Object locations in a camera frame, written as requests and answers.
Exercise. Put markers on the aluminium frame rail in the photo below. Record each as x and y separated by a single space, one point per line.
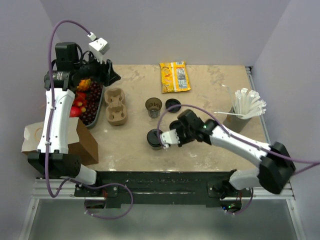
64 189

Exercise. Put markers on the black cup lid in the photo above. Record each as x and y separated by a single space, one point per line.
173 105
175 125
152 137

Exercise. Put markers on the brown paper bag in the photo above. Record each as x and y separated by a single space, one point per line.
80 141

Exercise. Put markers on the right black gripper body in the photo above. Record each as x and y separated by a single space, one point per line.
185 135

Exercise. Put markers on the black fruit tray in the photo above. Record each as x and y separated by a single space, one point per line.
95 121

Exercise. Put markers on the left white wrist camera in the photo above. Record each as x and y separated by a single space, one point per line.
98 46

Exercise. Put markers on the purple grapes bunch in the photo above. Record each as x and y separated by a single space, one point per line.
94 94

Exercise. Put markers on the grey straw holder cup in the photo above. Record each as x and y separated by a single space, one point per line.
234 122

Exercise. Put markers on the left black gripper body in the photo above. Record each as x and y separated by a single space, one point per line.
92 69

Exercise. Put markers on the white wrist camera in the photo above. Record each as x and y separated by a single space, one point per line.
169 138
98 46

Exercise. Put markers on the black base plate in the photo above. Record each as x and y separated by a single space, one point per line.
160 188

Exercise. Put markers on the cardboard cup carrier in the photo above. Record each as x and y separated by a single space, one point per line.
116 110

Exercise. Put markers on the dark coffee cup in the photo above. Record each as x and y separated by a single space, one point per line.
156 147
153 106

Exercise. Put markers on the small red fruits cluster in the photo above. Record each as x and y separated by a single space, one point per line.
80 101

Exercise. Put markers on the yellow snack bag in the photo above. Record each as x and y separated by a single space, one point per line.
174 77

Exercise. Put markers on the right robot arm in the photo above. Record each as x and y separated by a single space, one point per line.
273 168

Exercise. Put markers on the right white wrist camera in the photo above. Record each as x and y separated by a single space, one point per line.
169 138

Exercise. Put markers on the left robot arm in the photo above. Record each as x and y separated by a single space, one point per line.
51 157

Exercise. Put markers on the orange toy pineapple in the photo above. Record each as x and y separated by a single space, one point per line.
84 85

